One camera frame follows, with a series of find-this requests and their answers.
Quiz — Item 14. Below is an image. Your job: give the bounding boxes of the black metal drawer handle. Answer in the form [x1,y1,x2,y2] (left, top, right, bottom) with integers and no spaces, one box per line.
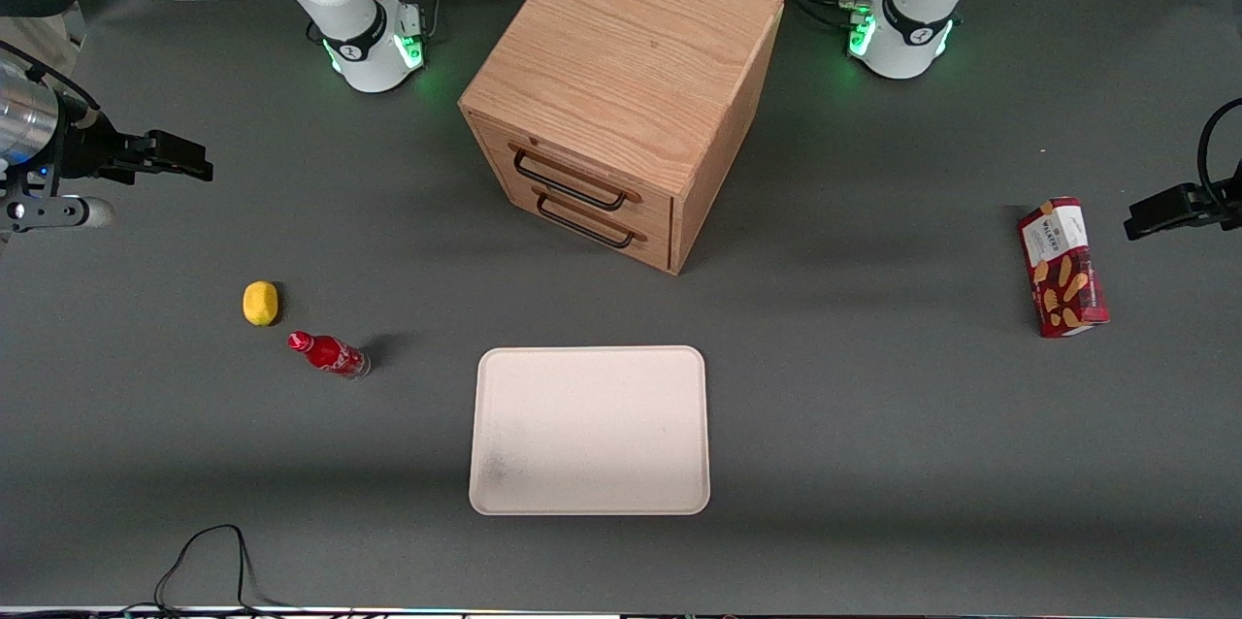
[534,190,638,250]
[510,147,632,212]

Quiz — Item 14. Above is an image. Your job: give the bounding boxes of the wooden drawer cabinet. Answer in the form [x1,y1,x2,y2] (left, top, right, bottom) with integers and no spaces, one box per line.
[458,0,785,277]

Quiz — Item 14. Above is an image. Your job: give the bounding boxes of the wooden drawer front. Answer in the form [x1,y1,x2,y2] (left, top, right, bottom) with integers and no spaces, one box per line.
[474,119,676,234]
[490,175,674,273]

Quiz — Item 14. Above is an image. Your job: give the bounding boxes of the yellow lemon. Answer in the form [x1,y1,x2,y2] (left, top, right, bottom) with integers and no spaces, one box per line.
[242,280,281,327]

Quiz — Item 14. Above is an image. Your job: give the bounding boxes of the cream plastic tray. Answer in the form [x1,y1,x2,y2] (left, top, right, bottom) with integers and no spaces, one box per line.
[469,345,711,516]

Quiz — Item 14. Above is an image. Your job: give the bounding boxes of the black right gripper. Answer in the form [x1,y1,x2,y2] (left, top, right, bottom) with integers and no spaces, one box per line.
[58,110,215,188]

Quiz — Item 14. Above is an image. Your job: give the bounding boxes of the red shortbread cookie box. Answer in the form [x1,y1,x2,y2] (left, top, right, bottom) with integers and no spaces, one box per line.
[1017,196,1111,340]

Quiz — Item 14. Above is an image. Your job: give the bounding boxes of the black right arm wrist cable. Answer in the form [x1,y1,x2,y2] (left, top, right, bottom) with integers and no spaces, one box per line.
[0,41,102,115]

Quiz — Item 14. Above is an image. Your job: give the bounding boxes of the black left arm wrist cable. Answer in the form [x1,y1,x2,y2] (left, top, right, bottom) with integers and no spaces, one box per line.
[1196,98,1242,205]

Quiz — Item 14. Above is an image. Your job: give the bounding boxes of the red coke bottle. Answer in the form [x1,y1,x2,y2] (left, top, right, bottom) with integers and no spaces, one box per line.
[286,330,372,380]

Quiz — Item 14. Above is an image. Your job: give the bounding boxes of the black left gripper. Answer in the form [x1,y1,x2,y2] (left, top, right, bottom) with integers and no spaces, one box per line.
[1124,180,1242,243]

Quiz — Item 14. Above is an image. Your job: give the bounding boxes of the black arm wrist cable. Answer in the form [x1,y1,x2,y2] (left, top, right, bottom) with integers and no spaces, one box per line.
[1196,98,1242,205]
[0,41,102,115]

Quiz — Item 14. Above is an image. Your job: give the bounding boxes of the black cable at table edge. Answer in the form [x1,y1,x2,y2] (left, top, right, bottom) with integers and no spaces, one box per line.
[153,524,292,616]

